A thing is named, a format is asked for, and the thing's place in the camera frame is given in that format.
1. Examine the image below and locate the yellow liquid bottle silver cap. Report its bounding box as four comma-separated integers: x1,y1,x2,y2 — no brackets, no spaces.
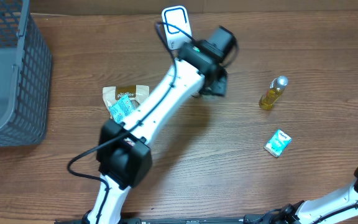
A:
259,76,288,110

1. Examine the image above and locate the snack packet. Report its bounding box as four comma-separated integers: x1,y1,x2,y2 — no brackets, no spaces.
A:
99,85,150,144

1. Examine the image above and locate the teal tissue pack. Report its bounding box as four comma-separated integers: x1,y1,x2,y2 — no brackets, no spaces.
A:
264,129,292,157
108,95,135,123

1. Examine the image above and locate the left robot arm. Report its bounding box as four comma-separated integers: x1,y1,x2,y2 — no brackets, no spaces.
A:
82,26,238,223

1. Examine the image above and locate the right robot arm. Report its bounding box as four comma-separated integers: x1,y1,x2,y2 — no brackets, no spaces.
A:
269,168,358,224

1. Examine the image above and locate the white barcode scanner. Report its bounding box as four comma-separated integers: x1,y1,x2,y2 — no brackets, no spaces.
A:
162,6,192,50

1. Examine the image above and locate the grey plastic shopping basket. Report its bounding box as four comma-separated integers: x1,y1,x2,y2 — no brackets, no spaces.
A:
0,0,52,147

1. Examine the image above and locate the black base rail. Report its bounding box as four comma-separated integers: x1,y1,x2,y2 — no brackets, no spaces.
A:
54,214,279,224

